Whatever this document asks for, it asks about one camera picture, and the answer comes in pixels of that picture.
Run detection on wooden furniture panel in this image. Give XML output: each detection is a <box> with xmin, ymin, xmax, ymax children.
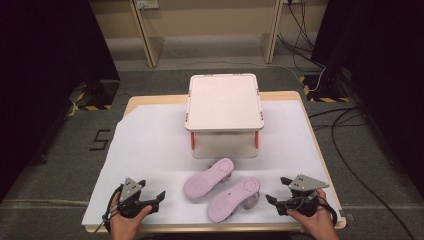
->
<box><xmin>259</xmin><ymin>0</ymin><xmax>284</xmax><ymax>65</ymax></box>
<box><xmin>128</xmin><ymin>0</ymin><xmax>166</xmax><ymax>69</ymax></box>

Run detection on black stand base striped tape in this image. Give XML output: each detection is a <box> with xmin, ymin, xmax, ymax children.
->
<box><xmin>68</xmin><ymin>79</ymin><xmax>121</xmax><ymax>112</ymax></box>
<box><xmin>299</xmin><ymin>73</ymin><xmax>351</xmax><ymax>104</ymax></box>

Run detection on person's right hand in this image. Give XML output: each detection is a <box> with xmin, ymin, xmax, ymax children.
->
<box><xmin>287</xmin><ymin>188</ymin><xmax>336</xmax><ymax>234</ymax></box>

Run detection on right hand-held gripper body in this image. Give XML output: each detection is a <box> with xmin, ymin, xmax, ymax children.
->
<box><xmin>278</xmin><ymin>174</ymin><xmax>330</xmax><ymax>217</ymax></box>

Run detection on wooden table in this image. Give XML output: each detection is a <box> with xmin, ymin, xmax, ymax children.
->
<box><xmin>84</xmin><ymin>90</ymin><xmax>348</xmax><ymax>234</ymax></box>

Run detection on white table cloth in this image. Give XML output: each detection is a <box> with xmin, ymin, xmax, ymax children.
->
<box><xmin>81</xmin><ymin>99</ymin><xmax>343</xmax><ymax>228</ymax></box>

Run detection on black curtain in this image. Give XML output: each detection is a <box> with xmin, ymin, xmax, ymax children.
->
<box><xmin>0</xmin><ymin>0</ymin><xmax>120</xmax><ymax>203</ymax></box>
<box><xmin>310</xmin><ymin>0</ymin><xmax>424</xmax><ymax>198</ymax></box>

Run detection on right hand-held gripper cable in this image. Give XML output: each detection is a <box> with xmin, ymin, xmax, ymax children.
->
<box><xmin>315</xmin><ymin>194</ymin><xmax>338</xmax><ymax>228</ymax></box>

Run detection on black floor cables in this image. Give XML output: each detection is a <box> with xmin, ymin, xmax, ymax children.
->
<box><xmin>308</xmin><ymin>105</ymin><xmax>417</xmax><ymax>240</ymax></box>

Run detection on white shoe rack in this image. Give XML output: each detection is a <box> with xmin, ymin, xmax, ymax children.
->
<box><xmin>184</xmin><ymin>73</ymin><xmax>265</xmax><ymax>160</ymax></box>

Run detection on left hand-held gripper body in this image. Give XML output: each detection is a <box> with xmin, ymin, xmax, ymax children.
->
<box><xmin>117</xmin><ymin>177</ymin><xmax>154</xmax><ymax>219</ymax></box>

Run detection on pink sandal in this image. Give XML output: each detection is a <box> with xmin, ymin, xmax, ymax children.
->
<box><xmin>182</xmin><ymin>157</ymin><xmax>235</xmax><ymax>200</ymax></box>
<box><xmin>206</xmin><ymin>176</ymin><xmax>261</xmax><ymax>224</ymax></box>

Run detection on left hand-held gripper cable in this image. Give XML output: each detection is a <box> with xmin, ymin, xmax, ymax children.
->
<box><xmin>94</xmin><ymin>184</ymin><xmax>124</xmax><ymax>233</ymax></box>

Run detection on bundle of black wall cables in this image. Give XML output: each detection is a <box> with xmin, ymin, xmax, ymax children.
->
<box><xmin>276</xmin><ymin>0</ymin><xmax>326</xmax><ymax>69</ymax></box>

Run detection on white wall power socket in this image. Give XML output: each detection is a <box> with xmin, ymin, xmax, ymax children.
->
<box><xmin>135</xmin><ymin>0</ymin><xmax>160</xmax><ymax>10</ymax></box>

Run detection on hand-held gripper cable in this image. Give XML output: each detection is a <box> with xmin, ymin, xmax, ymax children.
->
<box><xmin>315</xmin><ymin>194</ymin><xmax>338</xmax><ymax>228</ymax></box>
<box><xmin>94</xmin><ymin>184</ymin><xmax>124</xmax><ymax>233</ymax></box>

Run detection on person's left hand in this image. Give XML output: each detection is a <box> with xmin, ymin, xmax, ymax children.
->
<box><xmin>109</xmin><ymin>193</ymin><xmax>154</xmax><ymax>233</ymax></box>

